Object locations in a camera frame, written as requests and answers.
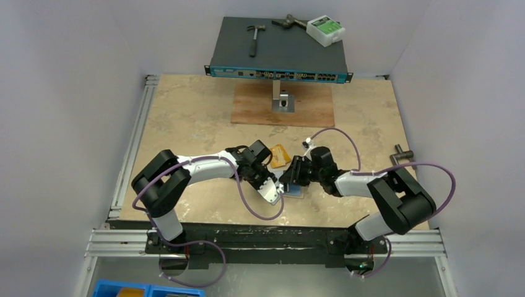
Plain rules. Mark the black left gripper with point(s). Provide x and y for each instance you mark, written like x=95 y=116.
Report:
x=267 y=174

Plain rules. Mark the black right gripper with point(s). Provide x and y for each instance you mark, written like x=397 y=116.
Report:
x=298 y=172

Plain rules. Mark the tan leather card holder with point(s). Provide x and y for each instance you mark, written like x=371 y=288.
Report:
x=293 y=191

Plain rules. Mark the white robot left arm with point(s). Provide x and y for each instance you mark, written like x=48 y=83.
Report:
x=161 y=183

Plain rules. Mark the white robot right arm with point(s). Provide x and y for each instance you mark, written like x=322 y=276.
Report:
x=401 y=201

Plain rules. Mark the gold credit card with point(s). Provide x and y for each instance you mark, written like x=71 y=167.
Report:
x=280 y=156

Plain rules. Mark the brown plywood board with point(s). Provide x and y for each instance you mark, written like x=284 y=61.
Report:
x=299 y=105

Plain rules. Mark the small hammer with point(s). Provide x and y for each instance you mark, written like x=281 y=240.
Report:
x=254 y=43

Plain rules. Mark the white green box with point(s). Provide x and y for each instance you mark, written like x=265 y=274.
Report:
x=325 y=30

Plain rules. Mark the dark pliers tool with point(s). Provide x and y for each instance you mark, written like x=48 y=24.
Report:
x=289 y=22

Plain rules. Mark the blue plastic bin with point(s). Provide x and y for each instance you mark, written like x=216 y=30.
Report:
x=109 y=288

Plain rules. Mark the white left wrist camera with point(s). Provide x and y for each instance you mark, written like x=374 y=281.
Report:
x=271 y=191

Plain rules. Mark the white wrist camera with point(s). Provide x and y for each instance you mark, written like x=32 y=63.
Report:
x=271 y=191
x=308 y=145

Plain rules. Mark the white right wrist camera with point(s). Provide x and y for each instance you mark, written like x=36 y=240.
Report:
x=308 y=145

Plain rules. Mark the metal stand base bracket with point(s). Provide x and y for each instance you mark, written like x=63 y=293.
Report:
x=282 y=100

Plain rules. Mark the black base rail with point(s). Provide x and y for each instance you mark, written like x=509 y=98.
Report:
x=203 y=244

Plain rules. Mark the metal door handle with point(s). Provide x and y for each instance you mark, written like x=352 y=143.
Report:
x=401 y=155

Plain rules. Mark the blue network switch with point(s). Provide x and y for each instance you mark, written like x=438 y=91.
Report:
x=282 y=54

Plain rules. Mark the aluminium frame rail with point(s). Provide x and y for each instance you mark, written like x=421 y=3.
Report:
x=191 y=115

